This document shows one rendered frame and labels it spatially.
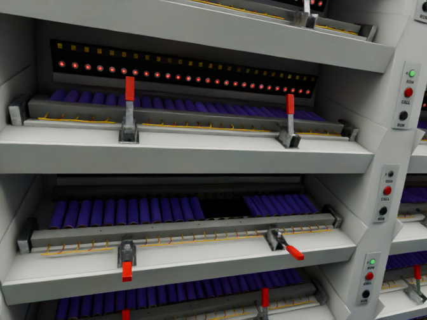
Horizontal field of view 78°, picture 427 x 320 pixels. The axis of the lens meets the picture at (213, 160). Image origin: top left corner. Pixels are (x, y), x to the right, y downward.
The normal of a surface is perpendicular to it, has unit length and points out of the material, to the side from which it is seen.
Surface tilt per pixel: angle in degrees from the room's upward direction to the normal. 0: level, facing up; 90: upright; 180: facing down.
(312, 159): 109
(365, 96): 90
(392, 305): 19
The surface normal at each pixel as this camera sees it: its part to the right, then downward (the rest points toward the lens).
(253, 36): 0.26, 0.51
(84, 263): 0.17, -0.86
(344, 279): -0.95, -0.01
